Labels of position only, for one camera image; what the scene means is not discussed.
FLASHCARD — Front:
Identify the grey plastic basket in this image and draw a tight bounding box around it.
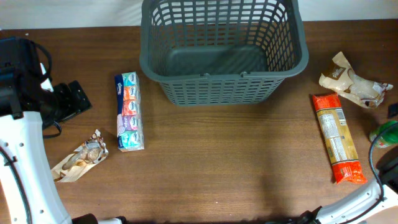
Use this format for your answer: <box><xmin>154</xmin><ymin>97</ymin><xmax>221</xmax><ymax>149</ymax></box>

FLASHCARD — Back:
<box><xmin>139</xmin><ymin>0</ymin><xmax>309</xmax><ymax>106</ymax></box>

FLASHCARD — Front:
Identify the orange spaghetti package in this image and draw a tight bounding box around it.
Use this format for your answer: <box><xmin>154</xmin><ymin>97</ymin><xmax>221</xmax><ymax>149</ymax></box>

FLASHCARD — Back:
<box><xmin>312</xmin><ymin>93</ymin><xmax>368</xmax><ymax>184</ymax></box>

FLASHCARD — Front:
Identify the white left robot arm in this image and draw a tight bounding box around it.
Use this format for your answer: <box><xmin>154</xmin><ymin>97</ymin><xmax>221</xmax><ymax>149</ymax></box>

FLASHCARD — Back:
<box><xmin>1</xmin><ymin>37</ymin><xmax>108</xmax><ymax>223</ymax></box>

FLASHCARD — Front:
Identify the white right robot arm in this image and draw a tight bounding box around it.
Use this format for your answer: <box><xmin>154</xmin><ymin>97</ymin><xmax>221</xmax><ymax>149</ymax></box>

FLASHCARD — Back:
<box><xmin>291</xmin><ymin>147</ymin><xmax>397</xmax><ymax>224</ymax></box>

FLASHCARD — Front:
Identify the brown nut snack pouch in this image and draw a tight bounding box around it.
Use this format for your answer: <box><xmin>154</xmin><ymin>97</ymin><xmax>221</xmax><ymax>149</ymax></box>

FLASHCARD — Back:
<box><xmin>51</xmin><ymin>129</ymin><xmax>109</xmax><ymax>182</ymax></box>

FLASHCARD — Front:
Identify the Kleenex tissue multipack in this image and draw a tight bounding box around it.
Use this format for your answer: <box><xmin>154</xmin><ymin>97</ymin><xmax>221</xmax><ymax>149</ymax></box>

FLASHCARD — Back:
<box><xmin>114</xmin><ymin>72</ymin><xmax>144</xmax><ymax>152</ymax></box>

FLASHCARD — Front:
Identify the beige snack bag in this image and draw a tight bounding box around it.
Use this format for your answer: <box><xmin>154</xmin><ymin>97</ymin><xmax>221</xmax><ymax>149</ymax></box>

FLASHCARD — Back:
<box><xmin>318</xmin><ymin>52</ymin><xmax>394</xmax><ymax>109</ymax></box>

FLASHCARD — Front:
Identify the green lidded bottle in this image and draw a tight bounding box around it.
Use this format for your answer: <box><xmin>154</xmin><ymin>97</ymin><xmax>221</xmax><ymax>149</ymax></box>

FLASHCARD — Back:
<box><xmin>369</xmin><ymin>121</ymin><xmax>397</xmax><ymax>148</ymax></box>

